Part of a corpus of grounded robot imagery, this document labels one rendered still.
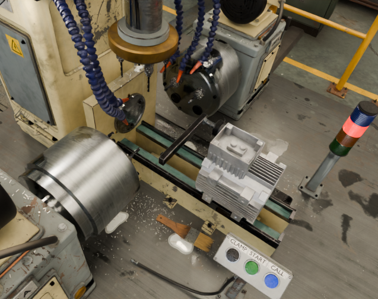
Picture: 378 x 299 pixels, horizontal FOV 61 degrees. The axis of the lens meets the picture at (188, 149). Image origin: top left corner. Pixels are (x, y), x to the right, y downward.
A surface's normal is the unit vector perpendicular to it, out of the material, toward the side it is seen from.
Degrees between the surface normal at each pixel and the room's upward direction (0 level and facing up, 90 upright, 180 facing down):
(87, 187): 36
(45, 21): 90
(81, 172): 21
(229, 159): 90
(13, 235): 0
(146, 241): 0
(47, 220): 0
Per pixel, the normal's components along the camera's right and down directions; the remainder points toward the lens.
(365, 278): 0.11, -0.64
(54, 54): 0.83, 0.48
